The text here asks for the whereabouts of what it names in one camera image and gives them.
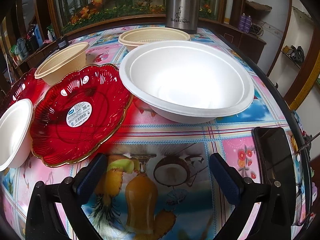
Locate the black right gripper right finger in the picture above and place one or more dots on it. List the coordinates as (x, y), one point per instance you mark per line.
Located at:
(273, 218)

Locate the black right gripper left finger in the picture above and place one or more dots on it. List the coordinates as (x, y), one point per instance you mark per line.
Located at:
(43, 220)

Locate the small white paper bowl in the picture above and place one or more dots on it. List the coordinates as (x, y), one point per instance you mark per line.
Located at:
(15, 136)

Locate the red scalloped plastic plate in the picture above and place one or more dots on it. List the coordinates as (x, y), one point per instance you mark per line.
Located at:
(79, 114)

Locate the large white paper bowl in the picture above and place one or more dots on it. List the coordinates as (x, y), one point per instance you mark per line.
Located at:
(187, 82)

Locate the beige bowl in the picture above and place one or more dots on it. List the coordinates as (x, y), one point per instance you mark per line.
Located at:
(133, 38)
(55, 68)

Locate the black smartphone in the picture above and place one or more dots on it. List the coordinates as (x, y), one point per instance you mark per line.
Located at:
(275, 155)

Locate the colourful fruit tablecloth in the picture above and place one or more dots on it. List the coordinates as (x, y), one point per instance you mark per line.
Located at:
(199, 205)

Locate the small black jar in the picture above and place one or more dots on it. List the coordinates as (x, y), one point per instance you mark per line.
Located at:
(62, 42)

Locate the blue detergent bottle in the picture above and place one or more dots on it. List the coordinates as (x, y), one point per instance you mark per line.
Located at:
(38, 35)

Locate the purple bottles on cabinet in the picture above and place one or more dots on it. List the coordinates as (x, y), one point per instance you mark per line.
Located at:
(244, 23)

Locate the stainless steel thermos jug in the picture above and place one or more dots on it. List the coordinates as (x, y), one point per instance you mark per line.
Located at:
(182, 15)

